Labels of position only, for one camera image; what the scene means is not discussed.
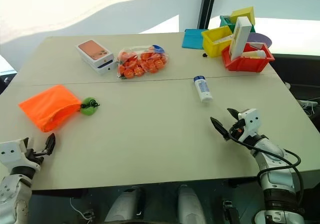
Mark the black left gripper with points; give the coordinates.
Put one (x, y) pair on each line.
(35, 155)

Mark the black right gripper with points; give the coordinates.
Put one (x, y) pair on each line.
(237, 131)

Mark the green plush toy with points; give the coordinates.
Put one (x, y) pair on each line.
(87, 111)

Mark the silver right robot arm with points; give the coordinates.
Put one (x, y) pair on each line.
(275, 174)

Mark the clear bag of orange pieces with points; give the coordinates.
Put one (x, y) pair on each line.
(140, 64)

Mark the white bottle with blue cap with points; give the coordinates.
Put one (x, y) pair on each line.
(203, 89)

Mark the red plastic bin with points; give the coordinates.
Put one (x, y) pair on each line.
(245, 64)

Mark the small black object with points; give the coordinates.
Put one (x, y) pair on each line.
(205, 55)

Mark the white tube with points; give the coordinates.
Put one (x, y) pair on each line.
(252, 54)

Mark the yellow plastic bin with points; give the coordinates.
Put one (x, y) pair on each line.
(212, 46)

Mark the tall white box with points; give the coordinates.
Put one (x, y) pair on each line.
(240, 39)

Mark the purple round plate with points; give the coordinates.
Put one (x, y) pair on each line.
(260, 39)

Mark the teal plastic bin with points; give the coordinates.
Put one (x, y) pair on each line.
(192, 39)

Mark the grey rounded robot leg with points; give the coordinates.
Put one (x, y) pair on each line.
(190, 204)
(125, 204)

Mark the green plastic bin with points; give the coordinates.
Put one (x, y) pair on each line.
(225, 22)

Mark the white phone box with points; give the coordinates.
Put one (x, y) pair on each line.
(95, 50)

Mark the yellow box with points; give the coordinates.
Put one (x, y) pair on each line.
(243, 14)

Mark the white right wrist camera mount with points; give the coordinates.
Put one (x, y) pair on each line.
(251, 120)

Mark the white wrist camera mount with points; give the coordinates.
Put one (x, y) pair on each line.
(251, 120)
(10, 154)

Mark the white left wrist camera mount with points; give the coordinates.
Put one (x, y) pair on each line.
(10, 154)

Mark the dark window frame post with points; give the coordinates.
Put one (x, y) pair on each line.
(206, 6)

